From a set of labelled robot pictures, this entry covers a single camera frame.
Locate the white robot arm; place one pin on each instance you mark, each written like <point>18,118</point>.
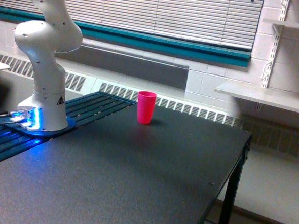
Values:
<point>41,41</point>

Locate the pink plastic cup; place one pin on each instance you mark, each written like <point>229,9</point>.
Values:
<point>145,106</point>

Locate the teal window sill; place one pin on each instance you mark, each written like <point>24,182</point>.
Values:
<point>136,39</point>

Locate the white window blinds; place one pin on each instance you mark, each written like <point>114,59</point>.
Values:
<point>227,23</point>

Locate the black table leg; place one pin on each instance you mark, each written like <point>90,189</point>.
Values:
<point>234,179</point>

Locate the slotted aluminium rail bed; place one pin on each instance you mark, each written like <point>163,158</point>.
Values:
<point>83,110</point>

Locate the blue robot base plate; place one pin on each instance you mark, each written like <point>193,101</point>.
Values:
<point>43,134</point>

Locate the white shelf bracket rail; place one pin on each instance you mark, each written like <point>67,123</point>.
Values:
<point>277,28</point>

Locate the wall radiator vent cover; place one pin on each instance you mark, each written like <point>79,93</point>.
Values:
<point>264,134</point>

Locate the lower white wall shelf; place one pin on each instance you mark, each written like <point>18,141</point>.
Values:
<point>265,96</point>

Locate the white wall shelf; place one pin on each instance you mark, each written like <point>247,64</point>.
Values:
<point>282,23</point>
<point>265,96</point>

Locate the upper white wall shelf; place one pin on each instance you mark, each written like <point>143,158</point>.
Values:
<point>282,23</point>

